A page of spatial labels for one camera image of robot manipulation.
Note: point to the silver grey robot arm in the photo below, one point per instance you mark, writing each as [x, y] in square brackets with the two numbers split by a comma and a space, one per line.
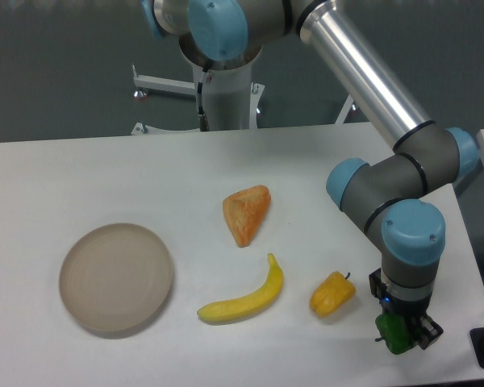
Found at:
[386, 200]

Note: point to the orange toy bread wedge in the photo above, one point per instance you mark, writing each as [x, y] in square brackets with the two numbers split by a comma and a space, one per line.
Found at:
[244, 212]

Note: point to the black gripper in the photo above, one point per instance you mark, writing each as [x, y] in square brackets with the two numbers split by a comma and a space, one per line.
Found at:
[411, 304]

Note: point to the yellow toy banana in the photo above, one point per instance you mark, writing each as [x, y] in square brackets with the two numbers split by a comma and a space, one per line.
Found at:
[231, 310]

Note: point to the beige round plate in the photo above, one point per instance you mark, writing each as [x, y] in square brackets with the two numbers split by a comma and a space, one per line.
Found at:
[116, 279]

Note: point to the yellow toy pepper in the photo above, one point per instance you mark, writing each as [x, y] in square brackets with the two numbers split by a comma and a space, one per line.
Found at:
[331, 294]

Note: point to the green toy pepper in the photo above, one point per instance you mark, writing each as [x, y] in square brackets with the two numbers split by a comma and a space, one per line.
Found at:
[393, 330]

